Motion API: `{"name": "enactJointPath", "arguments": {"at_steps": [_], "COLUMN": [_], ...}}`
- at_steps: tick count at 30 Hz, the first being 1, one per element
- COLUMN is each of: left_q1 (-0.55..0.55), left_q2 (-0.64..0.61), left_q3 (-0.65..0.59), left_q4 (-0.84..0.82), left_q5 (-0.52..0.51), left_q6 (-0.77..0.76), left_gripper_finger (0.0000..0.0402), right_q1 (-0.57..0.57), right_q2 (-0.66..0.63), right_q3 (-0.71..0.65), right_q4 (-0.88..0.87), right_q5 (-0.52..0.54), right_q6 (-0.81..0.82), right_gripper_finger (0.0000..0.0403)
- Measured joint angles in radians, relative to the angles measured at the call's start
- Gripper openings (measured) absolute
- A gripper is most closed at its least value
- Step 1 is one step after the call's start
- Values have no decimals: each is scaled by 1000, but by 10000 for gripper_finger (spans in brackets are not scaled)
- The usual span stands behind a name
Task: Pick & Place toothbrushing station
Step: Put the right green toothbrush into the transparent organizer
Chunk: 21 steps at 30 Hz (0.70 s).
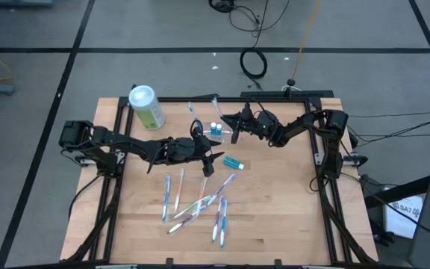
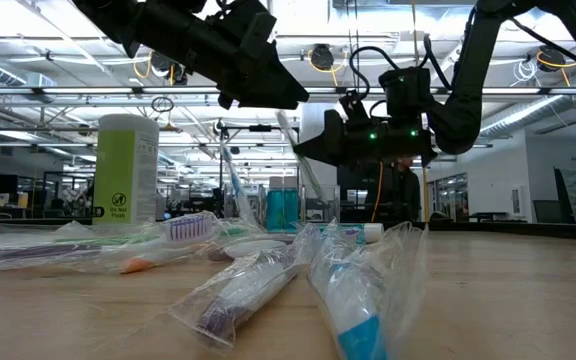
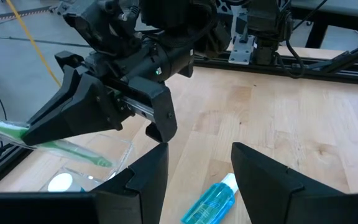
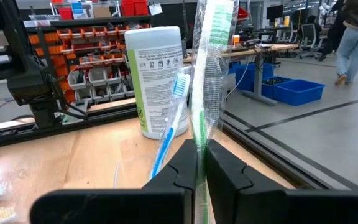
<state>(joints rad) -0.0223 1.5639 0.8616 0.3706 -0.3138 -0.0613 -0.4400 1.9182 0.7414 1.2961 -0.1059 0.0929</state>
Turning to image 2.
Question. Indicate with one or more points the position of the long ceiling light strip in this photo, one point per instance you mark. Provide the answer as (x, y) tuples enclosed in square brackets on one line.
[(93, 90)]

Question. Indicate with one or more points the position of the green white wipes canister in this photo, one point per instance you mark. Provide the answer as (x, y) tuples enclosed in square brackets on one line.
[(125, 175)]

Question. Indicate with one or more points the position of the clear plastic organizer tray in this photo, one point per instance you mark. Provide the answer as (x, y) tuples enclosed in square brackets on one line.
[(333, 205)]

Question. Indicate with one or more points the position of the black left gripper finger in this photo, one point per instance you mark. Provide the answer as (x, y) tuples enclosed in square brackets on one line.
[(273, 90)]

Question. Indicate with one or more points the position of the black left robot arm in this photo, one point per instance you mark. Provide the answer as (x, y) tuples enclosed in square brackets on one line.
[(158, 25)]

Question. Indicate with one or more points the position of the bagged purple toothbrush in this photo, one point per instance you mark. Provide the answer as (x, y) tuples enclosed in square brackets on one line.
[(248, 248), (248, 290), (190, 227)]

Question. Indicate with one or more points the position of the black office chair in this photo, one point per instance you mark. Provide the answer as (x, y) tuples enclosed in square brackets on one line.
[(563, 195)]

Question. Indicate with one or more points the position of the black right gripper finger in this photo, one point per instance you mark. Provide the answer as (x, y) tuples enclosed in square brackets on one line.
[(333, 142)]

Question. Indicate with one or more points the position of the bagged green toothbrush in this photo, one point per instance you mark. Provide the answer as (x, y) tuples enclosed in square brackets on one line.
[(118, 240), (304, 165)]

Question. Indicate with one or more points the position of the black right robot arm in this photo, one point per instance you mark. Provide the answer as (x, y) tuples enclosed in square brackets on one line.
[(468, 100)]

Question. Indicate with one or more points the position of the person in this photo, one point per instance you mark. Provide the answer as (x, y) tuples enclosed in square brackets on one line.
[(408, 190)]

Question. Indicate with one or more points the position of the white building column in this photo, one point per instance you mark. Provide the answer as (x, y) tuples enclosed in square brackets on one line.
[(313, 120)]

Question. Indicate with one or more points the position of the large black display screen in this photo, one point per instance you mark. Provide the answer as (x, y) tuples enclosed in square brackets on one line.
[(363, 177)]

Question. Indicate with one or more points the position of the bagged orange toothbrush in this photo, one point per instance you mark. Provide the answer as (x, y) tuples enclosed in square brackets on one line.
[(138, 265)]

